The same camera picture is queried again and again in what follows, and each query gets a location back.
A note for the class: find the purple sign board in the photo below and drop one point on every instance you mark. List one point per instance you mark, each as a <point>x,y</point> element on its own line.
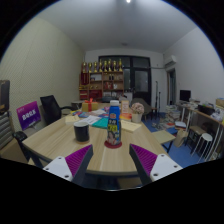
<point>28,115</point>

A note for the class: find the black tripod stand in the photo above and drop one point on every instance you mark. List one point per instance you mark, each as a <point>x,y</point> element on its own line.
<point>156,95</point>

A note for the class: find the black office chair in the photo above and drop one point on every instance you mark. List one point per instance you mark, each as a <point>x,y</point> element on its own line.
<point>50,106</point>

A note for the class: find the yellow gift box red ribbon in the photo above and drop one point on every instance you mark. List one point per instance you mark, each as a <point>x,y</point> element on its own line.
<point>89,106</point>

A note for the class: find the blue drink bottle white cap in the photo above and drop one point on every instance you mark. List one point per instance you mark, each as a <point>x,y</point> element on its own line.
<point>114,126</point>

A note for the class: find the flat round red coaster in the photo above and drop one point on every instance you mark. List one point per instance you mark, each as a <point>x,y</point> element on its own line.
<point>106,145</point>

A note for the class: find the brown cardboard box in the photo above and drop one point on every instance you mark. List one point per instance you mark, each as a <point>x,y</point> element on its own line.
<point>11,153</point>

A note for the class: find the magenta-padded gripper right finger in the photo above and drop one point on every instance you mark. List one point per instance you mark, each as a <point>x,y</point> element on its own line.
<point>146,160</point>

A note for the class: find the black suitcase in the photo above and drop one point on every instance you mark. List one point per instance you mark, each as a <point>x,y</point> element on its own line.
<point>4,95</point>

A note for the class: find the low wooden bench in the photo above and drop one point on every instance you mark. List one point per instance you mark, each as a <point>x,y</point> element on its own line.
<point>163,136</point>

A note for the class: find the flower bouquet in white pot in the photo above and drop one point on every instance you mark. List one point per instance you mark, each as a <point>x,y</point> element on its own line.
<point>137,110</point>

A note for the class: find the large pale yellow notepad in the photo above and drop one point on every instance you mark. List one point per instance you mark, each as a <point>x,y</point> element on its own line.
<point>131,126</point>

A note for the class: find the cluttered wooden side desk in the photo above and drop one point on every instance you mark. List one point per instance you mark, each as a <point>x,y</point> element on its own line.
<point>206,116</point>

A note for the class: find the black computer monitor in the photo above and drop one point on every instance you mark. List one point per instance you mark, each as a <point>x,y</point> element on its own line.
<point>185,95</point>

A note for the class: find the black mug white inside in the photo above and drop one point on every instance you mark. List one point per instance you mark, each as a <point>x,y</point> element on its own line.
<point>81,132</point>

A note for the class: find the small standing picture card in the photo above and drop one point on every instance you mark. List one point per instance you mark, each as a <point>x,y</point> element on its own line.
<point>125,106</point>

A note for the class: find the ceiling light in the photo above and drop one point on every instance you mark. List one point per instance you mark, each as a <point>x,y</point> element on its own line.
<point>128,1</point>

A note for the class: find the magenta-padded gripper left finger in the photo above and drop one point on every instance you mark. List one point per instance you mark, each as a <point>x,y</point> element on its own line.
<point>78,159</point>

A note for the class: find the wooden shelf unit with trophies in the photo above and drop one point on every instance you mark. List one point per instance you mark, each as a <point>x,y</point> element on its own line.
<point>101,81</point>

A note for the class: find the white round stool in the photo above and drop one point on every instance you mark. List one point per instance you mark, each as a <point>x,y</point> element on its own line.
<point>205,137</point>

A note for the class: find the wooden stool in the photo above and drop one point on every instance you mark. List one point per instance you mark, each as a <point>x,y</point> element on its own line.
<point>196,129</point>

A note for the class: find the black bag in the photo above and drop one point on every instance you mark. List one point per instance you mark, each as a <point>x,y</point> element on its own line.
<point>20,138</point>

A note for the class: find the teal book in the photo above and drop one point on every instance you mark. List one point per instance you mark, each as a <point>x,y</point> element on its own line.
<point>100,123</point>

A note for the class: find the small pale yellow notepad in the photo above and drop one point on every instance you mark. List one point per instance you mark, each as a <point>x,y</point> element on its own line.
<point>71,119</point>

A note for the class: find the white wall air conditioner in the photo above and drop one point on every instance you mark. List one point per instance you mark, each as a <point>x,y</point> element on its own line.
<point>170,60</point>

